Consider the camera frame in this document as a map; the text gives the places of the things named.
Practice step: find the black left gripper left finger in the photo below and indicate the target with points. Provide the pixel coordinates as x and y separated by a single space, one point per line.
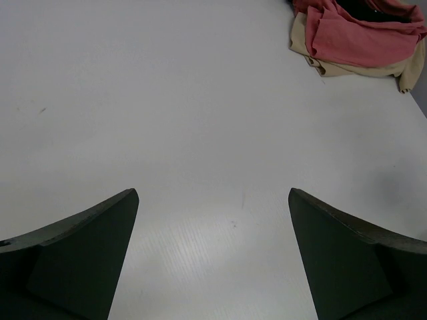
68 269

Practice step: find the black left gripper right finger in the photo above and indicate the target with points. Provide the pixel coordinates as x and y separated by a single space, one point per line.
356 269

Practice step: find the pink t shirt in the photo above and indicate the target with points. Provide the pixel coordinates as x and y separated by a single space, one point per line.
361 45

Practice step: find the beige t shirt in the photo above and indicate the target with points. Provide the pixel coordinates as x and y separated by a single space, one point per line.
407 72

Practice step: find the black t shirt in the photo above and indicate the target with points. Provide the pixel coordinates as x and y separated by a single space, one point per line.
375 13

